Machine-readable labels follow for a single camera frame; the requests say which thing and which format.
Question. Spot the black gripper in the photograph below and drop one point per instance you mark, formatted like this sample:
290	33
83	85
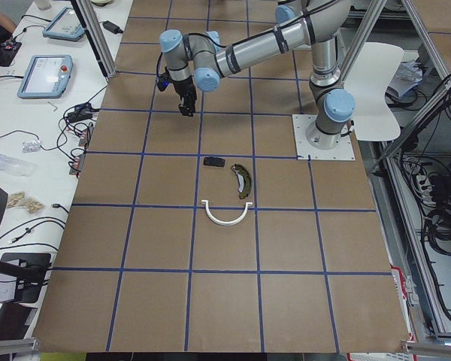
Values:
181	89

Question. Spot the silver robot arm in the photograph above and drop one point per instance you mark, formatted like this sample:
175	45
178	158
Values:
198	60

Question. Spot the black brake pad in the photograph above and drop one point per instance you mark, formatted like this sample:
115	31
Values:
214	162

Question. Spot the black power adapter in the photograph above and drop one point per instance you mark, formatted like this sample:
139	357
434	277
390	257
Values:
112	27

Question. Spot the olive brake shoe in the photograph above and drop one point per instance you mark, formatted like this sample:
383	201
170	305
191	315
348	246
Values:
244	180

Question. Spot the far teach pendant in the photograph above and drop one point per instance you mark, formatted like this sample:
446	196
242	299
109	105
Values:
64	26

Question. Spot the teach pendant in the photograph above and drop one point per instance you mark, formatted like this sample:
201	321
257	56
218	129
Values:
64	26
46	77

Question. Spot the near teach pendant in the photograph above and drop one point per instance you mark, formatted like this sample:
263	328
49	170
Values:
46	77

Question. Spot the white chair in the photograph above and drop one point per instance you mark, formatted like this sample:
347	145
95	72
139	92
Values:
368	80

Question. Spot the plastic water bottle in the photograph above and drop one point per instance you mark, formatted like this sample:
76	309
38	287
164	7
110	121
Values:
15	166

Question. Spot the bag of wooden pieces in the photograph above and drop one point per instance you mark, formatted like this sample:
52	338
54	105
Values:
22	201

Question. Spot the aluminium frame post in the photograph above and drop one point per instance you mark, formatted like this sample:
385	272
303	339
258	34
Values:
89	21

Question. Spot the white curved plastic bracket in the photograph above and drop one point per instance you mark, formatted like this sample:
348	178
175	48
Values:
226	217

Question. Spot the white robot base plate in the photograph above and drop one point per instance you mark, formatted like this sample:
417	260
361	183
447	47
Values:
311	144

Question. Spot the black camera stand base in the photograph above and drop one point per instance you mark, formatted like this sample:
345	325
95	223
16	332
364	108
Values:
22	276

